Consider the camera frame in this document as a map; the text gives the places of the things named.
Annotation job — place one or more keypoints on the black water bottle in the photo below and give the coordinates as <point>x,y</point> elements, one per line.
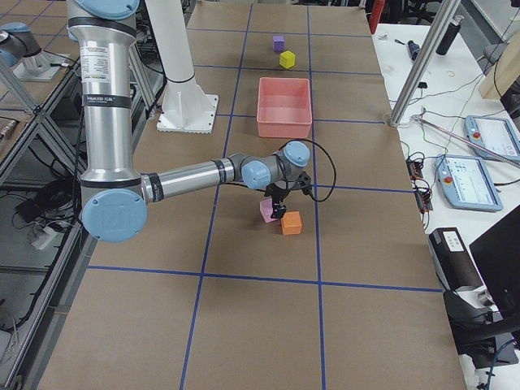
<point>452,30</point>

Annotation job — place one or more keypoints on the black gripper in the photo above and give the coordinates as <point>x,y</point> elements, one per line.
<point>278,196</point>

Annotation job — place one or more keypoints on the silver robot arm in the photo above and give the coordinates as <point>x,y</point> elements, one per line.
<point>17,43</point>
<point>114,195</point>

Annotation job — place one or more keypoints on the aluminium frame post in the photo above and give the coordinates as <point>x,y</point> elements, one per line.
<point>428,48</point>

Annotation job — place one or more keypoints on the yellow foam block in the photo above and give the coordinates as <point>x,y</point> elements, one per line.
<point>287,59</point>

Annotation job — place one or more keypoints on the black monitor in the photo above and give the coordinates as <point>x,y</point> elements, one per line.
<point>496,255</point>

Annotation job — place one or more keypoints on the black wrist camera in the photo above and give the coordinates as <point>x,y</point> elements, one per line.
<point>303,183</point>

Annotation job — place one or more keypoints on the light pink foam block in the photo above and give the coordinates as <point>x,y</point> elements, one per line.
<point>266,210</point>

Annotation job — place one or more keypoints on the white camera stand base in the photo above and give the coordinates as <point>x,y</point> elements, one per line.
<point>185,106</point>

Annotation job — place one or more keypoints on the pink plastic bin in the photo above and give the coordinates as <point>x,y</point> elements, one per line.
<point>284,108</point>

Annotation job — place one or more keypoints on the near blue teach pendant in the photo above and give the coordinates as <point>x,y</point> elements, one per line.
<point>466,183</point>

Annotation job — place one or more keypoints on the metal rod green tip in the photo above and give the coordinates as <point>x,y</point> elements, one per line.
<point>495,155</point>

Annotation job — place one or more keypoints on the orange foam block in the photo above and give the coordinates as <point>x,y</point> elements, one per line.
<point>291,223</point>

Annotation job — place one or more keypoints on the purple foam block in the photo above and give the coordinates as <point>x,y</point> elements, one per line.
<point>278,44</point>

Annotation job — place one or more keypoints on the far blue teach pendant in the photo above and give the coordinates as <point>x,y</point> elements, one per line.
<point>495,134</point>

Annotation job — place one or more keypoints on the blue teach pendant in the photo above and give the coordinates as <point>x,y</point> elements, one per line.
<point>466,183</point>
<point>495,134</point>

